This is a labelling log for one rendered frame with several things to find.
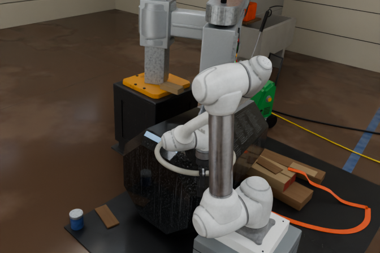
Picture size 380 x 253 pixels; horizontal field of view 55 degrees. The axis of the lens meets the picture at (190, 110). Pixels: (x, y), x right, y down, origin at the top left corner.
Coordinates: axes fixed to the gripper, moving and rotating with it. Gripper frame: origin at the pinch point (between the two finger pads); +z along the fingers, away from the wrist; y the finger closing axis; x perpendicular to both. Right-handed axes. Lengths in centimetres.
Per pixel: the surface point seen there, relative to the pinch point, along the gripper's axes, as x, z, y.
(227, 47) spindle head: -18, -64, 70
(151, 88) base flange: 33, -4, 150
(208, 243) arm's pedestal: -2.1, 6.9, -34.6
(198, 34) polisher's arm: -6, -57, 145
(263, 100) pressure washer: -94, 27, 218
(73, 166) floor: 104, 77, 140
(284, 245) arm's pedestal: -38, 6, -35
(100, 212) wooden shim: 67, 78, 75
